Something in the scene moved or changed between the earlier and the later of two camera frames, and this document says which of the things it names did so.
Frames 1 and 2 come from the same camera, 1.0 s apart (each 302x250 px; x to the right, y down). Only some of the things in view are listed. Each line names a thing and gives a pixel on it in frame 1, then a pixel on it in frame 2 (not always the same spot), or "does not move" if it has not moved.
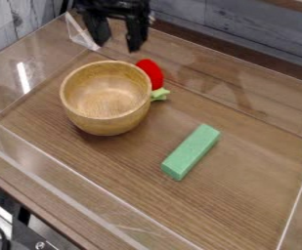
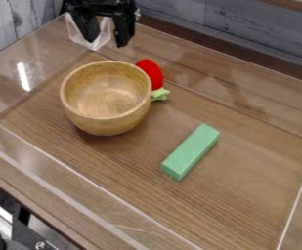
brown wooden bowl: [104, 95] does not move
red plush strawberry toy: [155, 77] does not move
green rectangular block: [186, 156] does not move
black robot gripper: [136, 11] → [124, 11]
